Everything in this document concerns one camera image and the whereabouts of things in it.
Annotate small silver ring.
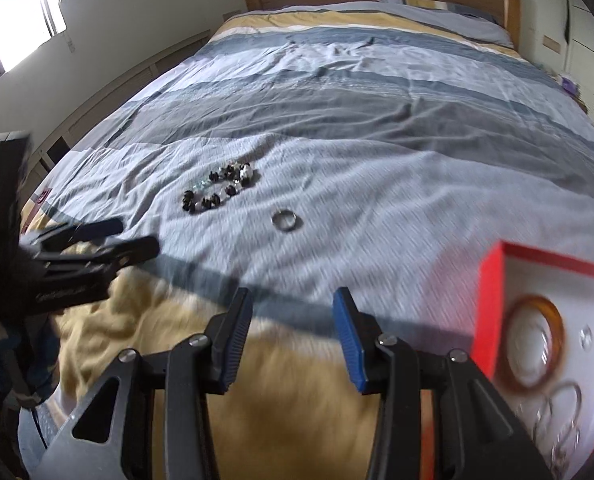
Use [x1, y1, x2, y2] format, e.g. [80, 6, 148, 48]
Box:
[272, 210, 302, 233]

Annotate grey pillow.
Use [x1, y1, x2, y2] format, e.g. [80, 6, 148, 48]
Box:
[377, 0, 512, 46]

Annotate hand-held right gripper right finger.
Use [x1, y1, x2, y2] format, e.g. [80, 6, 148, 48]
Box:
[332, 287, 552, 480]

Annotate striped blanket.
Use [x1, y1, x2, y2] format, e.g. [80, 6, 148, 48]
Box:
[19, 2, 594, 480]

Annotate window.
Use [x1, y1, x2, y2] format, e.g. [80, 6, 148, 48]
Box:
[0, 0, 72, 96]

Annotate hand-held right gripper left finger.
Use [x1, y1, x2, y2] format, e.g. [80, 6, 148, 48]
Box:
[34, 287, 255, 480]

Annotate red jewelry box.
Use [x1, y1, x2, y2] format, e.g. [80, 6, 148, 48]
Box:
[474, 241, 594, 480]

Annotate blue white garment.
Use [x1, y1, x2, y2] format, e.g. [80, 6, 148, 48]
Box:
[0, 317, 60, 411]

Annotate black bead bracelet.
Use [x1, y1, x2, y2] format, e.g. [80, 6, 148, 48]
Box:
[182, 162, 256, 214]

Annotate amber bangle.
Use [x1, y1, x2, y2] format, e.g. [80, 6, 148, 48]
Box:
[502, 296, 566, 395]

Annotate silver bangle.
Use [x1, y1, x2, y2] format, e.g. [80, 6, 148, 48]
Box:
[534, 381, 584, 441]

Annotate wooden nightstand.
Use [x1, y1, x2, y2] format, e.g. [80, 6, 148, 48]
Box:
[559, 72, 588, 113]

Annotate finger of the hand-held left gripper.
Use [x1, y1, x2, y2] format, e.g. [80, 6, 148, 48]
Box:
[41, 236, 161, 272]
[41, 219, 124, 250]

